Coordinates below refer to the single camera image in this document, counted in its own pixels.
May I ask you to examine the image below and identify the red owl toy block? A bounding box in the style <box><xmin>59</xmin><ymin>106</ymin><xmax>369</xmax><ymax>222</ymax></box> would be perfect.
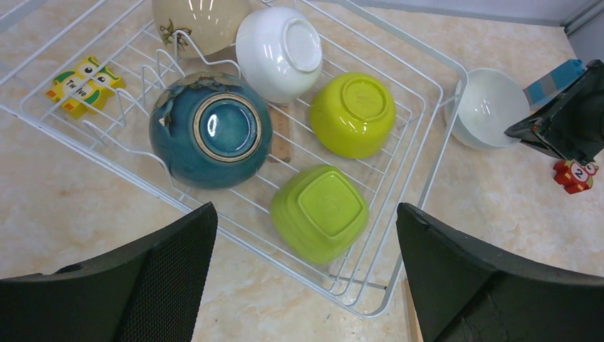
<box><xmin>553</xmin><ymin>160</ymin><xmax>600</xmax><ymax>195</ymax></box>

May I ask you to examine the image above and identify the blue toy block vehicle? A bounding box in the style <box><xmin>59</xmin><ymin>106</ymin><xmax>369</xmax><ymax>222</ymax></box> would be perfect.
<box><xmin>524</xmin><ymin>59</ymin><xmax>586</xmax><ymax>114</ymax></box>

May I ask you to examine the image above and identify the square lime green bowl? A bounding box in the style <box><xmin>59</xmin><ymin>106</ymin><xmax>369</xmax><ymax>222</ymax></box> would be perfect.
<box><xmin>269</xmin><ymin>165</ymin><xmax>369</xmax><ymax>264</ymax></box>

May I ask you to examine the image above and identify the round lime green bowl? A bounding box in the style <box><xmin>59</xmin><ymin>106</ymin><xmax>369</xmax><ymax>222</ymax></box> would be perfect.
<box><xmin>308</xmin><ymin>72</ymin><xmax>396</xmax><ymax>159</ymax></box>

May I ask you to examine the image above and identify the white ceramic bowl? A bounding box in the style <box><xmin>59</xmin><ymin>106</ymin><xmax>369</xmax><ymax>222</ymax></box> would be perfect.
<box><xmin>235</xmin><ymin>6</ymin><xmax>323</xmax><ymax>104</ymax></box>

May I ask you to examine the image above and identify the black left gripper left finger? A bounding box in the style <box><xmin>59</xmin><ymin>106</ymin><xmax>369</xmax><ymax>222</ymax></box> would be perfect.
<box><xmin>1</xmin><ymin>203</ymin><xmax>218</xmax><ymax>341</ymax></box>

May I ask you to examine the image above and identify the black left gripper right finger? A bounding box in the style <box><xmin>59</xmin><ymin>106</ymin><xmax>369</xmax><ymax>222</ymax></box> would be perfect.
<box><xmin>396</xmin><ymin>202</ymin><xmax>603</xmax><ymax>341</ymax></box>

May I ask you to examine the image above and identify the white wire dish rack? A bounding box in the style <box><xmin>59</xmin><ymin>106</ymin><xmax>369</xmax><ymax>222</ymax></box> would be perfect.
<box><xmin>1</xmin><ymin>1</ymin><xmax>465</xmax><ymax>318</ymax></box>

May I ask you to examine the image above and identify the light wooden block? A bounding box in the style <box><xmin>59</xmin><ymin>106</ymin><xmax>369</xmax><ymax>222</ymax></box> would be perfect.
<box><xmin>402</xmin><ymin>279</ymin><xmax>423</xmax><ymax>342</ymax></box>

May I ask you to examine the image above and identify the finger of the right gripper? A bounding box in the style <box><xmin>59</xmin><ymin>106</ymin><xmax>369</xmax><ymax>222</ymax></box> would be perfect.
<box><xmin>505</xmin><ymin>59</ymin><xmax>603</xmax><ymax>165</ymax></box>

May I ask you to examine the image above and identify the teal ceramic bowl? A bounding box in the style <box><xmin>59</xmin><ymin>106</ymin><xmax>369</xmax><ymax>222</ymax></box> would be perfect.
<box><xmin>148</xmin><ymin>71</ymin><xmax>273</xmax><ymax>190</ymax></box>

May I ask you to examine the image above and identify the yellow owl toy block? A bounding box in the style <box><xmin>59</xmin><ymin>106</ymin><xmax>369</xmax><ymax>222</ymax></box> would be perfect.
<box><xmin>46</xmin><ymin>56</ymin><xmax>126</xmax><ymax>118</ymax></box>

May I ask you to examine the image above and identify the wooden block under rack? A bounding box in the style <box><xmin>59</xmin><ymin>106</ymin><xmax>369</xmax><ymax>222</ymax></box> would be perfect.
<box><xmin>268</xmin><ymin>105</ymin><xmax>292</xmax><ymax>163</ymax></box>

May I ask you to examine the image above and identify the white bowl with blue rim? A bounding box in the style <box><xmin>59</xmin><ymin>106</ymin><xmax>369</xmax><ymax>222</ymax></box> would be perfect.
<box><xmin>444</xmin><ymin>68</ymin><xmax>530</xmax><ymax>150</ymax></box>

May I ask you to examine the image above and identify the beige ceramic bowl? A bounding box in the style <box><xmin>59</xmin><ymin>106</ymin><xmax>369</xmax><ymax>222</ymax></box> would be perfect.
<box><xmin>152</xmin><ymin>0</ymin><xmax>252</xmax><ymax>58</ymax></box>

